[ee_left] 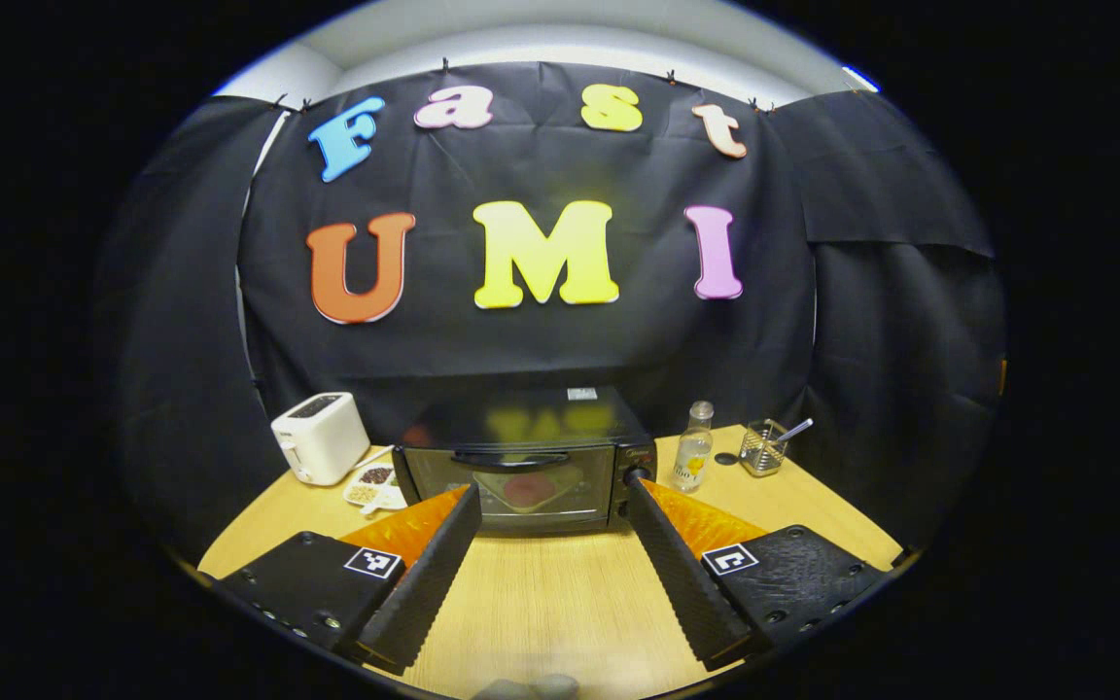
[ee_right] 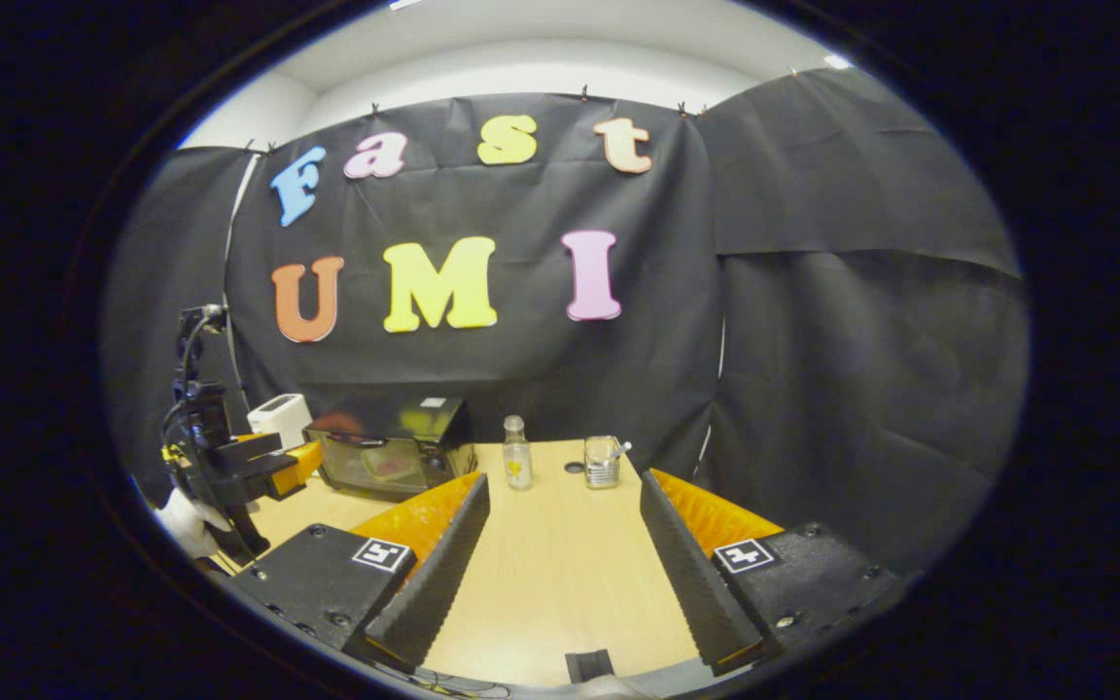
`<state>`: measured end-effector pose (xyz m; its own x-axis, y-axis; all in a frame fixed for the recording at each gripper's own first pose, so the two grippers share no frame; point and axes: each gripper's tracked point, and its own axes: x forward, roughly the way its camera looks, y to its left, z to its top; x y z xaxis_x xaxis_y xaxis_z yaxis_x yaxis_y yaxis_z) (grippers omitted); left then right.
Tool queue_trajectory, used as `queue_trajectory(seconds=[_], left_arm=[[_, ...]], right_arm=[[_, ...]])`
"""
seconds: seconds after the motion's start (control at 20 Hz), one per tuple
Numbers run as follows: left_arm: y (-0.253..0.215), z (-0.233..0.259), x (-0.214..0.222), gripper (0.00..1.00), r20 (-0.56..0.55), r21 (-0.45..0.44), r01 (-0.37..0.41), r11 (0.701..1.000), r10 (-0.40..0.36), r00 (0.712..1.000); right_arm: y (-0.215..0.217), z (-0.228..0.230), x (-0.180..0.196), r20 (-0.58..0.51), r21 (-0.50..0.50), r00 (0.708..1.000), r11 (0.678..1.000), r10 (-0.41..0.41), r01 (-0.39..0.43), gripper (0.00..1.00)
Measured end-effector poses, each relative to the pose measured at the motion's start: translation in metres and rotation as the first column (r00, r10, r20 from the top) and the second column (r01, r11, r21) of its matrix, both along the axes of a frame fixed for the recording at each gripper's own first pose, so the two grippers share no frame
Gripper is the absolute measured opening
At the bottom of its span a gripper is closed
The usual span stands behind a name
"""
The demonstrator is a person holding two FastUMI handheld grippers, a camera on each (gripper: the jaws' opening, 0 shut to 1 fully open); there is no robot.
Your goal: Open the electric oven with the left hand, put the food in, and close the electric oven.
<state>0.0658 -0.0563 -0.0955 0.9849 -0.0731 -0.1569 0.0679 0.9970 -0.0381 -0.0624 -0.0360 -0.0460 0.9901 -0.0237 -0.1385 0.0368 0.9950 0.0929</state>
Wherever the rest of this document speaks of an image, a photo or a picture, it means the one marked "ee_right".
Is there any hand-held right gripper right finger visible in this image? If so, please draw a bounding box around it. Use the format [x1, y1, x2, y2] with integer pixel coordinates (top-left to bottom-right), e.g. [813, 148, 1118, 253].
[640, 469, 906, 677]

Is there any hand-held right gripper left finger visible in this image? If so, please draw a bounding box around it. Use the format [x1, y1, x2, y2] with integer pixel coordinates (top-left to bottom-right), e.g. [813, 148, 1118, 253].
[229, 473, 491, 672]

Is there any light green square plate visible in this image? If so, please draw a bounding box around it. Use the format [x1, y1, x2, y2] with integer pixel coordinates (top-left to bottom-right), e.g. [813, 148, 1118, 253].
[358, 449, 422, 485]

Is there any black electric oven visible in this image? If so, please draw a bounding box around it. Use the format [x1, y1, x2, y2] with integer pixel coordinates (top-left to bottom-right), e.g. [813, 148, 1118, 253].
[304, 396, 476, 502]

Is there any white toaster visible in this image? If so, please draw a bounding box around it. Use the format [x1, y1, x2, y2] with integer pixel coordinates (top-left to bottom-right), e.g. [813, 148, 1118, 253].
[247, 394, 313, 450]

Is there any clear glass bottle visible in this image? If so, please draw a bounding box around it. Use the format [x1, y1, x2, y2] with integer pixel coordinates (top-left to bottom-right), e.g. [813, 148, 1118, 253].
[503, 415, 534, 491]

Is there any wire mesh holder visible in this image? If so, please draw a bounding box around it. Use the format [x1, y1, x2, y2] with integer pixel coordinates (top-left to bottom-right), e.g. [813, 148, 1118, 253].
[583, 436, 622, 489]

